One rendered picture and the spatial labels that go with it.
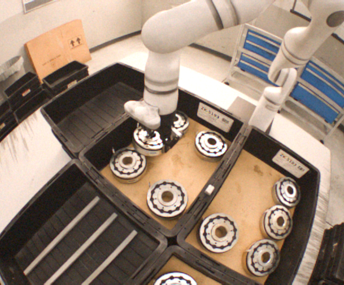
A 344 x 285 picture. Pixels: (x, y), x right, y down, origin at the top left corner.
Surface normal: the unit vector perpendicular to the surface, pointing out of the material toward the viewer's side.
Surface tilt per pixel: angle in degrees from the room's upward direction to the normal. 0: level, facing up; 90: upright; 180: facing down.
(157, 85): 88
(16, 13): 90
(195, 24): 85
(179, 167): 0
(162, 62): 9
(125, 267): 0
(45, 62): 76
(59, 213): 0
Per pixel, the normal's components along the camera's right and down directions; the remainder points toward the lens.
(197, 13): -0.05, 0.61
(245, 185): 0.07, -0.61
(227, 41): -0.59, 0.62
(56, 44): 0.81, 0.38
